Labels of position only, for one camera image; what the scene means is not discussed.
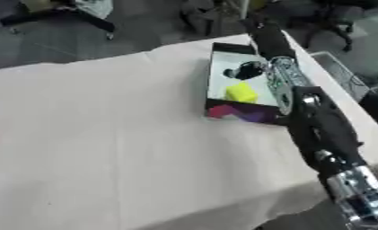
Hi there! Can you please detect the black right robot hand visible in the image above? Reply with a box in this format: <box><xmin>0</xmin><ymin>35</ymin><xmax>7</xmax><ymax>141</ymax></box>
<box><xmin>245</xmin><ymin>16</ymin><xmax>299</xmax><ymax>61</ymax></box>

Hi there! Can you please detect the black box white inside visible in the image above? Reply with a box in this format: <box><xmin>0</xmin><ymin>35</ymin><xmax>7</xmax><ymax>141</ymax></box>
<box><xmin>202</xmin><ymin>41</ymin><xmax>293</xmax><ymax>126</ymax></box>

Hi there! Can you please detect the small black object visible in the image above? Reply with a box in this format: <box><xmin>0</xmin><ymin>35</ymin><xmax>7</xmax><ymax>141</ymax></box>
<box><xmin>221</xmin><ymin>60</ymin><xmax>268</xmax><ymax>81</ymax></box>

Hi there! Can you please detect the yellow block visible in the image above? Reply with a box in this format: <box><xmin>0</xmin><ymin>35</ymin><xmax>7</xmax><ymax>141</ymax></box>
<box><xmin>223</xmin><ymin>82</ymin><xmax>261</xmax><ymax>104</ymax></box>

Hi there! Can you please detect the black office chair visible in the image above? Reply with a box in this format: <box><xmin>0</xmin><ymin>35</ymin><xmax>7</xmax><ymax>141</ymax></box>
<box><xmin>300</xmin><ymin>0</ymin><xmax>357</xmax><ymax>52</ymax></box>

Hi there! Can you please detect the grey chair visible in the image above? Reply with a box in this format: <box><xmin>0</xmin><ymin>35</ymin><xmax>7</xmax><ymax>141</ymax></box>
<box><xmin>177</xmin><ymin>0</ymin><xmax>226</xmax><ymax>37</ymax></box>

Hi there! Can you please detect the clear glass panel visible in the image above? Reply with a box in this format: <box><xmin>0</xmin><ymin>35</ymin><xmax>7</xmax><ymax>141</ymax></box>
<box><xmin>309</xmin><ymin>50</ymin><xmax>373</xmax><ymax>103</ymax></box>

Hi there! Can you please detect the white bag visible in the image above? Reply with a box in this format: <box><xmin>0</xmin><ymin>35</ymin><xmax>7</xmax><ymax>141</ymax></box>
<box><xmin>72</xmin><ymin>0</ymin><xmax>115</xmax><ymax>20</ymax></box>

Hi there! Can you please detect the black wheeled stand base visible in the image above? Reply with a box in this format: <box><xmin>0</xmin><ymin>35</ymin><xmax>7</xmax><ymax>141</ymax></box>
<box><xmin>0</xmin><ymin>0</ymin><xmax>119</xmax><ymax>41</ymax></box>

